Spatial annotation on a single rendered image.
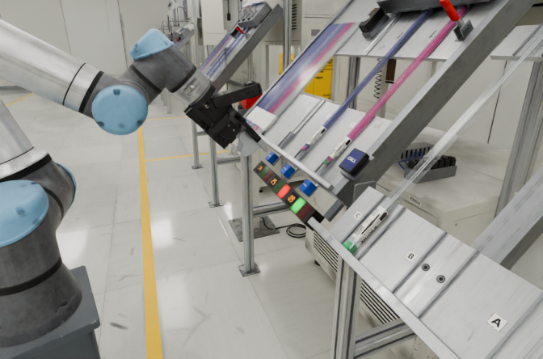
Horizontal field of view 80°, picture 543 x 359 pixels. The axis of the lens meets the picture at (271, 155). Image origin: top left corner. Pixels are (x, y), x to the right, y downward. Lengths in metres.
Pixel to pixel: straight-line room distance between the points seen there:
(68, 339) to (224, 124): 0.47
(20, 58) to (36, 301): 0.38
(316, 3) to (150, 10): 7.41
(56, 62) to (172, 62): 0.20
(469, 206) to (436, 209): 0.09
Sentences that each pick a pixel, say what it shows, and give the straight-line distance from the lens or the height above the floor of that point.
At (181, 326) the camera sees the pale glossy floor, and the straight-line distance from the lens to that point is 1.42.
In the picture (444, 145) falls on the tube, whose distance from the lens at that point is 0.53.
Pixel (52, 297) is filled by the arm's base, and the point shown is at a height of 0.60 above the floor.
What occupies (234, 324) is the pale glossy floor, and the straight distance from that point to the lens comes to 1.39.
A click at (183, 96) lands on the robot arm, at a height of 0.91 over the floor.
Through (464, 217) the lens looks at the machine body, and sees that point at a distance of 0.98.
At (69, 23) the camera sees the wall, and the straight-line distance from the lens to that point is 9.42.
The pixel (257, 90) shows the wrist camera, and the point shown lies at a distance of 0.72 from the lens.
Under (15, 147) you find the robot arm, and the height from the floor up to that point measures 0.83.
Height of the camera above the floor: 1.01
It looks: 19 degrees down
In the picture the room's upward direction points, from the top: straight up
